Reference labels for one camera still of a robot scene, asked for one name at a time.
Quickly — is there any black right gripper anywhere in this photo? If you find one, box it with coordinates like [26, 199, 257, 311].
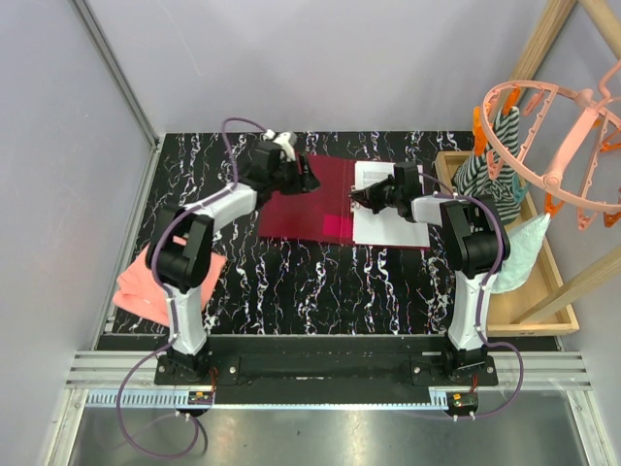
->
[348, 176, 402, 216]

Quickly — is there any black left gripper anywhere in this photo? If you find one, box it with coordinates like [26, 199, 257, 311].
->
[269, 154, 320, 197]

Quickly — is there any white paper sheet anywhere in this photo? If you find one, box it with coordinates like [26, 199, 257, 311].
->
[351, 161, 430, 249]

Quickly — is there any red plastic folder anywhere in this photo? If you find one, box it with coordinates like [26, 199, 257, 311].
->
[256, 154, 433, 251]

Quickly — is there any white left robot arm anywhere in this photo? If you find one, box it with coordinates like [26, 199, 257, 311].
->
[146, 131, 320, 384]

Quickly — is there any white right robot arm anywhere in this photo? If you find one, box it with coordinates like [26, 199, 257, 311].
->
[349, 162, 510, 385]

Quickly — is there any striped sock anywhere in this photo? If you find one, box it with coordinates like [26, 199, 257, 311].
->
[451, 106, 525, 224]

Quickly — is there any light teal cloth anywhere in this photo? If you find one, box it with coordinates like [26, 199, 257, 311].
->
[491, 214, 551, 294]

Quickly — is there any pink folded cloth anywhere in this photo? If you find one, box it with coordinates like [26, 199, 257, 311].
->
[113, 246, 226, 327]

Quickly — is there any pink round clip hanger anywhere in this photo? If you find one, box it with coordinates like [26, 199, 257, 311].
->
[473, 63, 620, 231]

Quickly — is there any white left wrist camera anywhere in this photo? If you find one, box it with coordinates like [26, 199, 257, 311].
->
[261, 129, 297, 162]

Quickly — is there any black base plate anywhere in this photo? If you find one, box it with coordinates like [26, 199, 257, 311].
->
[154, 335, 499, 407]

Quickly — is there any wooden rack frame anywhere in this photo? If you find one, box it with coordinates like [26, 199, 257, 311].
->
[508, 1, 620, 322]

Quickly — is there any aluminium frame rail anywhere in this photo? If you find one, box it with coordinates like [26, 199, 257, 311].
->
[43, 1, 161, 465]

